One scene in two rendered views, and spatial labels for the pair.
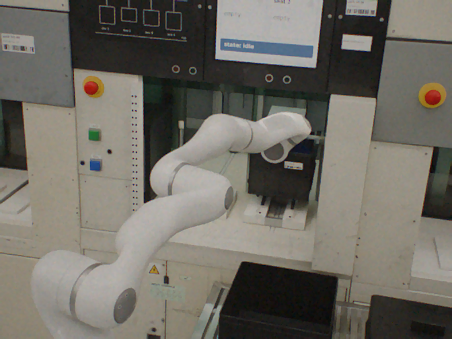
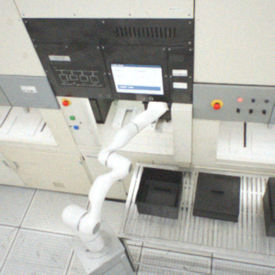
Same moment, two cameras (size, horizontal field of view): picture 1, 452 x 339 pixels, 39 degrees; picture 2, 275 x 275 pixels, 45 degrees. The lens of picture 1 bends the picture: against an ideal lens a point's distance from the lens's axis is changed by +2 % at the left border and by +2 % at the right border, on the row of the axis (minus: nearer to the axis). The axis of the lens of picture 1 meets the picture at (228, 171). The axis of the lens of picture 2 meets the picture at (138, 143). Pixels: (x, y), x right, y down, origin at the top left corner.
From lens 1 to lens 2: 104 cm
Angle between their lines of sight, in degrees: 30
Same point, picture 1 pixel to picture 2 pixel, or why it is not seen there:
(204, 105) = not seen: hidden behind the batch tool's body
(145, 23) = (81, 80)
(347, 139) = (181, 122)
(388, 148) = (201, 120)
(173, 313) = not seen: hidden behind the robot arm
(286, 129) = (154, 116)
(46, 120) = (50, 113)
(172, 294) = not seen: hidden behind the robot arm
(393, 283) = (209, 161)
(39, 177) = (54, 131)
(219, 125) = (121, 138)
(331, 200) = (178, 140)
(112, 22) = (67, 80)
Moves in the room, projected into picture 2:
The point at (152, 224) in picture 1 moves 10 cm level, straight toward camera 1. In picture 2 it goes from (100, 191) to (101, 206)
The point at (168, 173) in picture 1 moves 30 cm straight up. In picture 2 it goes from (104, 159) to (92, 126)
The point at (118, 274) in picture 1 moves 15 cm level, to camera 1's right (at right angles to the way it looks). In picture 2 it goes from (91, 220) to (118, 219)
